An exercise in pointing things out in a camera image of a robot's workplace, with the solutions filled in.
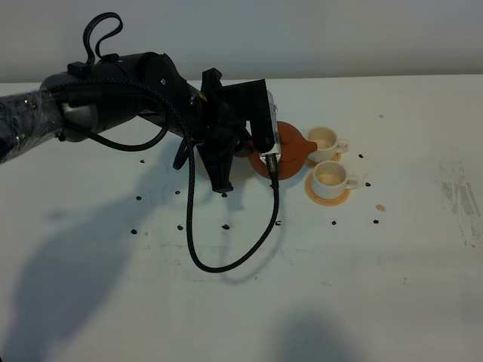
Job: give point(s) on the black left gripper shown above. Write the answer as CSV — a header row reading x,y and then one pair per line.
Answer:
x,y
221,129

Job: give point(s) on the brown clay teapot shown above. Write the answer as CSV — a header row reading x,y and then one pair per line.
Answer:
x,y
295,149

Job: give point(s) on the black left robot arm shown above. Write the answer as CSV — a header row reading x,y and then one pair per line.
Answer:
x,y
91,98

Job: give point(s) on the white teacup far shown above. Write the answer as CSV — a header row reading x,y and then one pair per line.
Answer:
x,y
328,144

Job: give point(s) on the white teacup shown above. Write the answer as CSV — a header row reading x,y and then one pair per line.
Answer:
x,y
328,144
330,180

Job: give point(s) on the wooden coaster near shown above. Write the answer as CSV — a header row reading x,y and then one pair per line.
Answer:
x,y
322,201

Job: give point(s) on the wooden coaster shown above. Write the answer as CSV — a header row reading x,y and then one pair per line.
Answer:
x,y
311,162
322,201

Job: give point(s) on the wooden coaster far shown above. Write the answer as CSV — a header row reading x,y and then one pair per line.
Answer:
x,y
311,162

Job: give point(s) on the white teacup near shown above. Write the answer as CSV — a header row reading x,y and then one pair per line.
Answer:
x,y
330,180

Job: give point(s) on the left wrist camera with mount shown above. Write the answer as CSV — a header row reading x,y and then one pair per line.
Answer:
x,y
252,102

